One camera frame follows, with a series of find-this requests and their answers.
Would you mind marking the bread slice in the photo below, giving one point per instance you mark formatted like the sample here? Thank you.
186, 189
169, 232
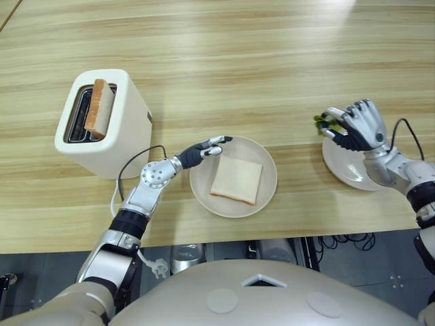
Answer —
99, 108
238, 181

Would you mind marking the cream toaster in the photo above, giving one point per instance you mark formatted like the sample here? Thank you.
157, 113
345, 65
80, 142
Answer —
127, 136

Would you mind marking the white round plate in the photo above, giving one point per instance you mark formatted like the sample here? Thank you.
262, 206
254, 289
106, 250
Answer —
346, 169

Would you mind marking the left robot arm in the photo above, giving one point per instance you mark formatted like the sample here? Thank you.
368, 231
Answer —
136, 210

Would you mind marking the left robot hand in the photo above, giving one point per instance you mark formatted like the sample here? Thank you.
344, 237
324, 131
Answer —
193, 154

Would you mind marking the beige round plate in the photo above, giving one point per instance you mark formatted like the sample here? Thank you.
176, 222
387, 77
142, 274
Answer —
261, 159

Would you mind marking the green lettuce leaf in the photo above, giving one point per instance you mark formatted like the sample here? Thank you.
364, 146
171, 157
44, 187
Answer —
320, 123

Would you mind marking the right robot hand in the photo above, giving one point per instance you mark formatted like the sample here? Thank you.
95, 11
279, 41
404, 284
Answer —
362, 127

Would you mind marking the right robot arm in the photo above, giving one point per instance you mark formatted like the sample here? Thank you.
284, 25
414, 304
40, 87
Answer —
404, 176

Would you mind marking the robot body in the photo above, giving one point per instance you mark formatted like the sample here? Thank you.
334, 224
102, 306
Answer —
258, 295

